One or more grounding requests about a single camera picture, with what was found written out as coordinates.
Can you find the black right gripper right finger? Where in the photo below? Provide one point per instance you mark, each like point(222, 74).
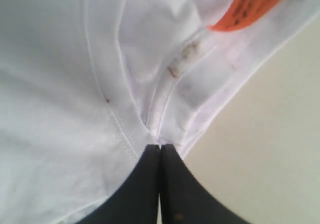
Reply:
point(183, 199)

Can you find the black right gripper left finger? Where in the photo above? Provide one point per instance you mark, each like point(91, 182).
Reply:
point(136, 201)

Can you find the white t-shirt red lettering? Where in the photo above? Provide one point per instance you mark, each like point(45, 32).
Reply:
point(87, 84)

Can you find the orange size tag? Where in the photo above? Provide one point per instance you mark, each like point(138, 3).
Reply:
point(243, 13)

